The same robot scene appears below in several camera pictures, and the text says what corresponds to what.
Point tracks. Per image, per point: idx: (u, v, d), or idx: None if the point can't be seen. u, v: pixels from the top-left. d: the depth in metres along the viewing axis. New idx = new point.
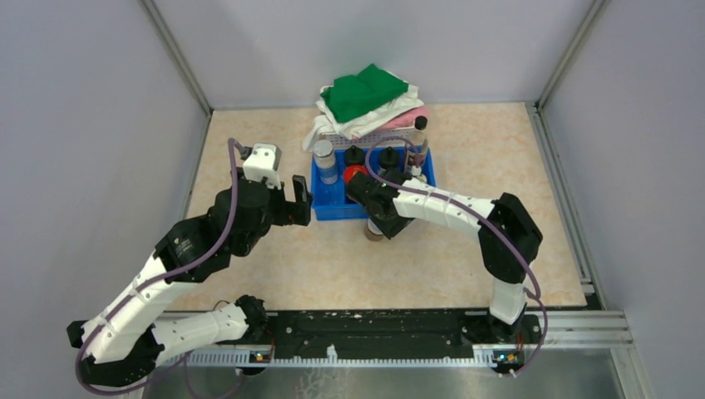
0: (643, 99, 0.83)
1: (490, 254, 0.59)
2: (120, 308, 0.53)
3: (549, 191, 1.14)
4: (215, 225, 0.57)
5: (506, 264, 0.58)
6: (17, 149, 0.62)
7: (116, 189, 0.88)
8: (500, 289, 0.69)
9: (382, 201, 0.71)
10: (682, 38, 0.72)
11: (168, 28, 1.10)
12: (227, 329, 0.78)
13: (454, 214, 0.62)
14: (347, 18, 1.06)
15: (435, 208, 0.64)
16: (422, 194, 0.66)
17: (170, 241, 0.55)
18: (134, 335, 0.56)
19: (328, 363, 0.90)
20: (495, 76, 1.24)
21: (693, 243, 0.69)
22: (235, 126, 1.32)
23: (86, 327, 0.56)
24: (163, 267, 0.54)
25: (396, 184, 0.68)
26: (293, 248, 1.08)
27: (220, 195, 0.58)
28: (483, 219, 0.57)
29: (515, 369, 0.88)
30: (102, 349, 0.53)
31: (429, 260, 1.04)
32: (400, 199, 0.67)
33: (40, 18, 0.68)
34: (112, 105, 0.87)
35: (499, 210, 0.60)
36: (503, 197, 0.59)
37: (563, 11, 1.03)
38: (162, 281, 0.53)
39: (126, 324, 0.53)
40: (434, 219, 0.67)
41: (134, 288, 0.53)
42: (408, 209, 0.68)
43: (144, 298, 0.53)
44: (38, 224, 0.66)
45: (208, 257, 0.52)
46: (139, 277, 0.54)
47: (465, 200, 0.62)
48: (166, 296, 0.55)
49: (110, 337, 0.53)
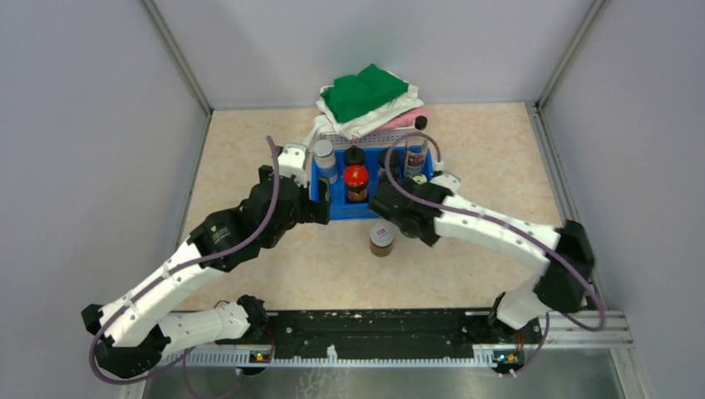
0: (643, 100, 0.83)
1: (549, 287, 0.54)
2: (148, 290, 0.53)
3: (549, 191, 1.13)
4: (248, 217, 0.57)
5: (571, 299, 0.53)
6: (17, 147, 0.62)
7: (117, 189, 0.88)
8: (525, 303, 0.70)
9: (417, 218, 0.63)
10: (681, 39, 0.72)
11: (168, 28, 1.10)
12: (232, 325, 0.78)
13: (513, 242, 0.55)
14: (348, 18, 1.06)
15: (488, 233, 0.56)
16: (473, 215, 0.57)
17: (207, 228, 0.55)
18: (153, 320, 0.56)
19: (328, 364, 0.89)
20: (495, 76, 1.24)
21: (693, 243, 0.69)
22: (235, 126, 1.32)
23: (105, 310, 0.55)
24: (196, 253, 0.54)
25: (437, 204, 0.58)
26: (293, 248, 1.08)
27: (255, 187, 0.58)
28: (549, 250, 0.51)
29: (515, 369, 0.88)
30: (123, 331, 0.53)
31: (430, 260, 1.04)
32: (445, 219, 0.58)
33: (39, 19, 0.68)
34: (112, 105, 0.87)
35: (562, 239, 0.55)
36: (565, 224, 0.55)
37: (564, 11, 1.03)
38: (196, 266, 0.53)
39: (152, 307, 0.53)
40: (482, 243, 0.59)
41: (165, 271, 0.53)
42: (450, 229, 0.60)
43: (175, 283, 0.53)
44: (38, 225, 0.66)
45: (247, 243, 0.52)
46: (170, 261, 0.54)
47: (525, 227, 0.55)
48: (194, 283, 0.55)
49: (132, 319, 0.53)
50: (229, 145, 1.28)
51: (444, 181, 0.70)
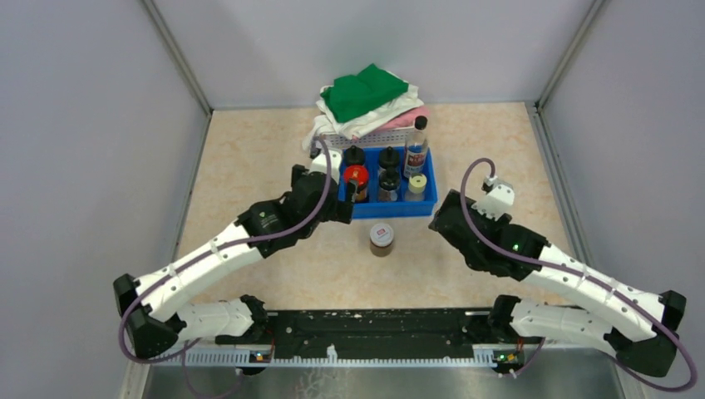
0: (643, 99, 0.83)
1: (643, 353, 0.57)
2: (194, 263, 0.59)
3: (549, 191, 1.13)
4: (290, 207, 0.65)
5: (656, 366, 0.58)
6: (17, 147, 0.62)
7: (116, 188, 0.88)
8: (565, 327, 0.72)
9: (508, 263, 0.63)
10: (682, 38, 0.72)
11: (167, 28, 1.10)
12: (232, 324, 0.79)
13: (618, 308, 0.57)
14: (349, 18, 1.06)
15: (591, 296, 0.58)
16: (577, 276, 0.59)
17: (255, 214, 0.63)
18: (187, 295, 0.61)
19: (328, 363, 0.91)
20: (495, 76, 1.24)
21: (694, 243, 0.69)
22: (235, 126, 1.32)
23: (142, 281, 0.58)
24: (244, 234, 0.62)
25: (541, 262, 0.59)
26: (293, 248, 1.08)
27: (298, 181, 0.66)
28: (661, 325, 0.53)
29: (515, 369, 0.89)
30: (163, 298, 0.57)
31: (430, 260, 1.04)
32: (546, 274, 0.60)
33: (40, 19, 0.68)
34: (112, 105, 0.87)
35: (664, 311, 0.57)
36: (673, 299, 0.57)
37: (564, 10, 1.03)
38: (244, 245, 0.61)
39: (196, 278, 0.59)
40: (575, 300, 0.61)
41: (214, 246, 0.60)
42: (543, 283, 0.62)
43: (222, 257, 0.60)
44: (37, 225, 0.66)
45: (293, 229, 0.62)
46: (217, 239, 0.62)
47: (628, 295, 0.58)
48: (234, 263, 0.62)
49: (175, 288, 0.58)
50: (229, 145, 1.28)
51: (496, 192, 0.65)
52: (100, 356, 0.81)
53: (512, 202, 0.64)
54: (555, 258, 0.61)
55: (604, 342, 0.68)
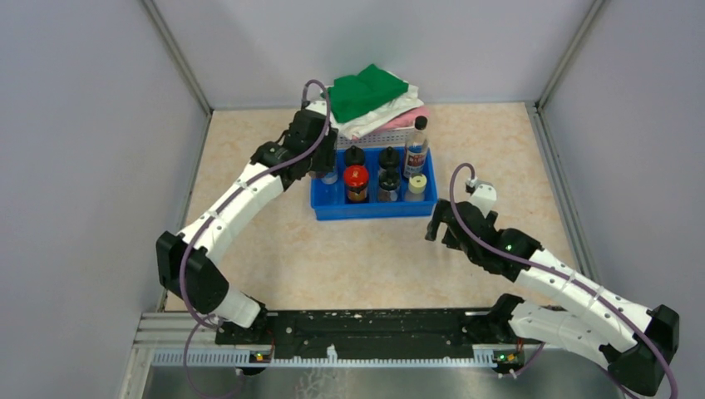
0: (644, 99, 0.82)
1: (627, 364, 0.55)
2: (231, 200, 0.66)
3: (549, 191, 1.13)
4: (294, 141, 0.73)
5: (642, 380, 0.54)
6: (17, 147, 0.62)
7: (117, 189, 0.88)
8: (563, 332, 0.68)
9: (501, 263, 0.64)
10: (682, 38, 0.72)
11: (167, 28, 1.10)
12: (243, 312, 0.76)
13: (601, 314, 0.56)
14: (350, 17, 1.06)
15: (575, 298, 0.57)
16: (563, 278, 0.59)
17: (267, 150, 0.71)
18: (229, 236, 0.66)
19: (328, 363, 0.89)
20: (496, 76, 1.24)
21: (694, 243, 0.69)
22: (235, 126, 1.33)
23: (185, 231, 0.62)
24: (262, 167, 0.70)
25: (527, 261, 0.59)
26: (293, 248, 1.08)
27: (293, 119, 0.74)
28: (641, 333, 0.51)
29: (515, 369, 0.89)
30: (213, 238, 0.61)
31: (430, 260, 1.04)
32: (532, 273, 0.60)
33: (40, 20, 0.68)
34: (112, 105, 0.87)
35: (654, 323, 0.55)
36: (667, 312, 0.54)
37: (564, 10, 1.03)
38: (268, 176, 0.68)
39: (235, 215, 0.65)
40: (563, 306, 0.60)
41: (243, 184, 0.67)
42: (531, 283, 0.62)
43: (253, 191, 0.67)
44: (37, 227, 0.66)
45: (306, 155, 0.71)
46: (240, 179, 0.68)
47: (615, 302, 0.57)
48: (261, 197, 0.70)
49: (220, 229, 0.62)
50: (229, 145, 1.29)
51: (481, 191, 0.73)
52: (101, 356, 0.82)
53: (495, 198, 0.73)
54: (545, 261, 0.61)
55: (600, 354, 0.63)
